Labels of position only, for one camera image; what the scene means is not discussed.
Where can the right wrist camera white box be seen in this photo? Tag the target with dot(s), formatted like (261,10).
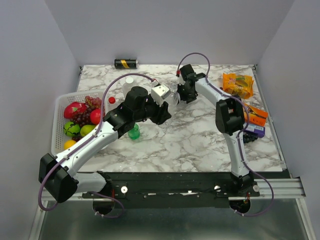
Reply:
(186,72)

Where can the orange razor box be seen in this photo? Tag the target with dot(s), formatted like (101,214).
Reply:
(256,116)

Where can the white plastic basket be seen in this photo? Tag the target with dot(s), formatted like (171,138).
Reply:
(58,136)

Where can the purple box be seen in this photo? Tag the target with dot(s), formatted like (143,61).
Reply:
(256,130)

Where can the red grape bunch in basket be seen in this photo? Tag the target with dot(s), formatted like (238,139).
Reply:
(82,119)

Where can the green watermelon toy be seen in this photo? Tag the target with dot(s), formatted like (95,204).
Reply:
(71,129)

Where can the small bottle red cap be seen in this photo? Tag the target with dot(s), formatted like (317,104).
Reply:
(111,100)

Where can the green pear toy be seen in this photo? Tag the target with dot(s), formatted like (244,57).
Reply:
(86,129)

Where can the black battery with gold band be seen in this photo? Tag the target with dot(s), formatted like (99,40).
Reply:
(126,63)

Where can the red apple toy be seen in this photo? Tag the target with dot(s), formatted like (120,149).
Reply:
(95,116)

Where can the orange snack bag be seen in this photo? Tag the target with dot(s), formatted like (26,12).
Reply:
(241,85)

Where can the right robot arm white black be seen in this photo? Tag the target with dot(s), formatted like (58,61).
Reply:
(229,120)

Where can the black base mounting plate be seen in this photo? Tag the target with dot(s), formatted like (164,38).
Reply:
(168,190)

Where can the clear plastic water bottle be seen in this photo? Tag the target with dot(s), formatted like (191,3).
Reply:
(172,100)

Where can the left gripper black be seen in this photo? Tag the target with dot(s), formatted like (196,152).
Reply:
(162,114)

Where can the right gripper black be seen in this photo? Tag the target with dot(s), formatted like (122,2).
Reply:
(191,98)

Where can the dark grape bunch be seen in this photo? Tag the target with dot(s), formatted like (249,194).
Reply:
(248,138)

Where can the large clear bottle white cap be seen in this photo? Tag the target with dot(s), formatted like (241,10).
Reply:
(128,85)

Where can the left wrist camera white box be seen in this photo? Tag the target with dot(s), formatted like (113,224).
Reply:
(160,93)

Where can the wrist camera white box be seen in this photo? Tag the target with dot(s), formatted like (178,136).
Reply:
(186,72)
(160,93)

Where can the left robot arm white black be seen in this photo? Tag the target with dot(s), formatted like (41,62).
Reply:
(59,174)

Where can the red dragon fruit toy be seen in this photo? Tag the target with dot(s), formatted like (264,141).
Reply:
(73,109)

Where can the small green bottle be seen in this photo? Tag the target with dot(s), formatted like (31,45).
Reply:
(134,133)

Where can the orange fruit toy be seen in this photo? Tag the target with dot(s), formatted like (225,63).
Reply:
(68,144)

